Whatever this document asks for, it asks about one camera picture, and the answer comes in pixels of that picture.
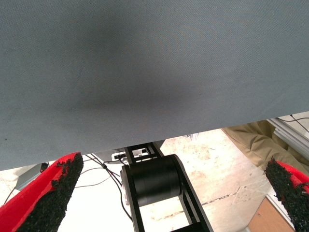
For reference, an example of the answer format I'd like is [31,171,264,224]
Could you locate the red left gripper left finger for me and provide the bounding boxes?
[0,152,84,232]

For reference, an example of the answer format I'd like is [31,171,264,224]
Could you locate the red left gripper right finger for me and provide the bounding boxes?
[265,157,309,232]

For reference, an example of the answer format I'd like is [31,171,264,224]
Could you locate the brown cardboard box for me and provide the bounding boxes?
[248,194,295,232]

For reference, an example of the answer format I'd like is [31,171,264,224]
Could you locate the grey power adapter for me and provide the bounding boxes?
[14,162,49,191]

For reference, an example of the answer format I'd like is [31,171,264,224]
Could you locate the long aluminium profile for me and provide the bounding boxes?
[267,117,309,152]

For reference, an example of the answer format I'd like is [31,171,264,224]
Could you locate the tan fabric bag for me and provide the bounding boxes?
[221,120,309,170]

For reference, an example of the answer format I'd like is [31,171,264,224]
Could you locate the white socket strip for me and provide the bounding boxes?
[111,152,127,161]

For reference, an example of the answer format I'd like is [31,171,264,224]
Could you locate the dark grey table cloth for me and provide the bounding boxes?
[0,0,309,171]

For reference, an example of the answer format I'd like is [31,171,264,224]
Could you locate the thin black floor cable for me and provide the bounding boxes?
[119,186,133,222]
[74,175,114,189]
[83,154,123,187]

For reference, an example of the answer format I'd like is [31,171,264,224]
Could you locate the black frame with cylinder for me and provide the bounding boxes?
[120,142,214,232]

